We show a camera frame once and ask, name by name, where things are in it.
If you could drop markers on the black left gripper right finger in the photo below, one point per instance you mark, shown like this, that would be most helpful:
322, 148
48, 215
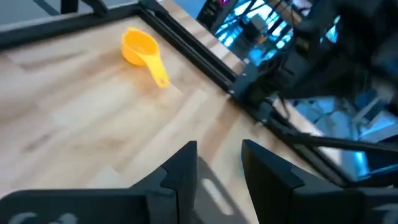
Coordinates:
280, 199

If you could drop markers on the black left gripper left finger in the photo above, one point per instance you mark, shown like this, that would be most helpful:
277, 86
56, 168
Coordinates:
174, 199

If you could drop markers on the yellow plastic measuring cup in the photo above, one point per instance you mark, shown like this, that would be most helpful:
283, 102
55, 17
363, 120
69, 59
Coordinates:
140, 48

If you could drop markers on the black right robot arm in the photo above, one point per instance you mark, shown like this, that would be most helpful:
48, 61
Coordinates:
326, 62

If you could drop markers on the black aluminium table frame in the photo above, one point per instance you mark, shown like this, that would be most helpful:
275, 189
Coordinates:
192, 46

